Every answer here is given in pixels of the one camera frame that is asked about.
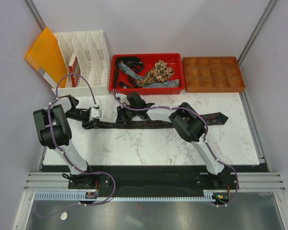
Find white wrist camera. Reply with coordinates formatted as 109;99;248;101
115;92;128;103
89;105;102;120

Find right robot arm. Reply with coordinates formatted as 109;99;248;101
113;92;230;189

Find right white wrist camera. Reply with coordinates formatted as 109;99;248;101
115;92;128;103

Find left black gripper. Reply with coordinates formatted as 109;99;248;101
65;109;99;130

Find grey cable duct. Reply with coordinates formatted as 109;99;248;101
34;191;224;202

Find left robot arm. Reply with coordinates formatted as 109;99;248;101
33;95;101;189

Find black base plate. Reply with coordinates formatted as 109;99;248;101
69;166;237;196

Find black dark tie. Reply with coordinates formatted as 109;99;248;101
113;56;144;89

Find white crumpled paper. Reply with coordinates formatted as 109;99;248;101
60;212;68;220

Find red book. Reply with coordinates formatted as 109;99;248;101
68;51;81;87

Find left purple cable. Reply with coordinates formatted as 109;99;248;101
34;73;118;219

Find red plastic tray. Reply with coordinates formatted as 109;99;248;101
109;53;185;95

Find floral beige green tie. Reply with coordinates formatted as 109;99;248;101
136;60;175;87

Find orange folder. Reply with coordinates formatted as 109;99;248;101
24;27;68;88

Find light blue paisley tie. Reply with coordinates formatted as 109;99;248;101
117;61;181;89

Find orange compartment tray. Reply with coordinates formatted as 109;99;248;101
182;57;246;93

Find brown blue patterned tie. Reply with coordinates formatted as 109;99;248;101
93;112;228;129

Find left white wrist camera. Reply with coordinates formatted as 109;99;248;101
89;105;102;120

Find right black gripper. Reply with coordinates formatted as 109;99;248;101
116;103;138;126

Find aluminium frame rail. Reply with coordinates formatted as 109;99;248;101
24;172;286;192

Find white file organizer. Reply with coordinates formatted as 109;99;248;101
54;30;111;96

